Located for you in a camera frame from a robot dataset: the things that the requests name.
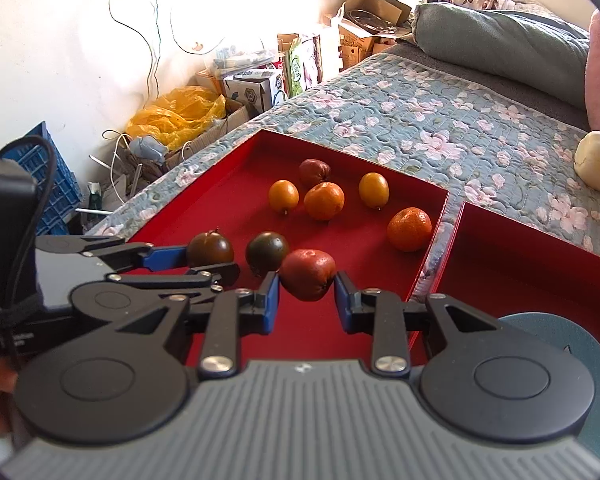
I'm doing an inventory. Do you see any yellow-orange fruit left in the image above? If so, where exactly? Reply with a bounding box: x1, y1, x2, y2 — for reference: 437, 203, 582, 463
268, 180, 299, 214

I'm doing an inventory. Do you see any red tray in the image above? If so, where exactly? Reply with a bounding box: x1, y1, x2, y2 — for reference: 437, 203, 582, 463
127, 129, 451, 366
412, 203, 600, 343

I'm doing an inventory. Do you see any red apple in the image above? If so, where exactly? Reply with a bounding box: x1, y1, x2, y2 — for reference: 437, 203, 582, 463
278, 249, 337, 302
299, 158, 330, 188

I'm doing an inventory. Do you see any green white carton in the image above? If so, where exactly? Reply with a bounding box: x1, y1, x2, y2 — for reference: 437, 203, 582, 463
286, 36, 321, 98

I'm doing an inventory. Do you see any orange tangerine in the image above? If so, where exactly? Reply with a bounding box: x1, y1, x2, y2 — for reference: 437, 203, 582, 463
387, 207, 432, 252
303, 182, 344, 221

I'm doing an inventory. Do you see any blue cartoon plate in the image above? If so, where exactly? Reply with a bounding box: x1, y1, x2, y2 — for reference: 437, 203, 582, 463
494, 311, 600, 465

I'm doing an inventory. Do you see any blue plastic crate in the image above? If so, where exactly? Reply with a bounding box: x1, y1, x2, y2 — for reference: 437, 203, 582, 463
0, 120, 84, 238

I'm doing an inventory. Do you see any orange tangerine right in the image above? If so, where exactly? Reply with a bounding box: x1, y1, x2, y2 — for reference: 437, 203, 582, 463
387, 207, 432, 252

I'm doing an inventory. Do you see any floral quilted bedspread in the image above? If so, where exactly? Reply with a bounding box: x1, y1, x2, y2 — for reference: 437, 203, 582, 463
95, 53, 600, 292

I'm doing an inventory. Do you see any white printed carton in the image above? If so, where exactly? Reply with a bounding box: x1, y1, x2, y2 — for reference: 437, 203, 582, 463
222, 68, 287, 116

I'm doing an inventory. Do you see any dark tomato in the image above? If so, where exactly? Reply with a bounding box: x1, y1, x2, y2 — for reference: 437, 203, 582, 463
186, 230, 234, 268
245, 232, 290, 276

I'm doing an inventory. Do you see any orange tangerine centre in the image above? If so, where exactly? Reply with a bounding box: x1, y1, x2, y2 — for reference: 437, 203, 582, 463
303, 182, 344, 221

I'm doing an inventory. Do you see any open cardboard box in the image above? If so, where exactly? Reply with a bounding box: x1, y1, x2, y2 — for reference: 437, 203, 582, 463
325, 0, 413, 70

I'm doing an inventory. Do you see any yellow-orange fruit right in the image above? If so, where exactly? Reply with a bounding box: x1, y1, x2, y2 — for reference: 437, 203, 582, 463
358, 172, 389, 209

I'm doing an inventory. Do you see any yellow plastic bag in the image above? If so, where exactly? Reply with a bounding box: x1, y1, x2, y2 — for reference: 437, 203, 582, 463
125, 86, 226, 152

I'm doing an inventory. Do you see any red tray left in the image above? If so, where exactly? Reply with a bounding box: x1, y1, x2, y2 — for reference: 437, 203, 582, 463
127, 129, 451, 366

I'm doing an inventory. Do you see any yellow-orange fruit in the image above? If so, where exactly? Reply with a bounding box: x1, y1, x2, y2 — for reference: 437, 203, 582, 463
268, 180, 299, 214
358, 172, 389, 209

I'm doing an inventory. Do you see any black camera display box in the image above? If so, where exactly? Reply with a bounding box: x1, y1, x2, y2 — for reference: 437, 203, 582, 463
0, 158, 43, 358

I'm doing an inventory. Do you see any red tray right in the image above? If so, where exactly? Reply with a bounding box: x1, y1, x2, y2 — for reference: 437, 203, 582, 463
412, 203, 600, 343

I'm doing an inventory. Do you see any grey-green duvet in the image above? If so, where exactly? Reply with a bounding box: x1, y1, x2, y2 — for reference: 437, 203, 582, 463
413, 2, 590, 110

